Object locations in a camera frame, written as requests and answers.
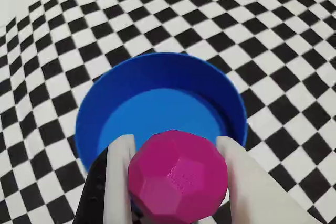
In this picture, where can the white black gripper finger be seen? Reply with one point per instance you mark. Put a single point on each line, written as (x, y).
(115, 182)

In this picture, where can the blue round box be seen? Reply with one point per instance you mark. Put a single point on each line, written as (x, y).
(162, 98)

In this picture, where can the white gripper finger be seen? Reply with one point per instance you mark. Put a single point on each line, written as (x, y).
(257, 200)

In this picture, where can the black and white checkerboard mat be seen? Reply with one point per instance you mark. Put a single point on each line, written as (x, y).
(65, 51)

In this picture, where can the pink faceted ball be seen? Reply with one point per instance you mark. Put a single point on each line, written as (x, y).
(178, 176)

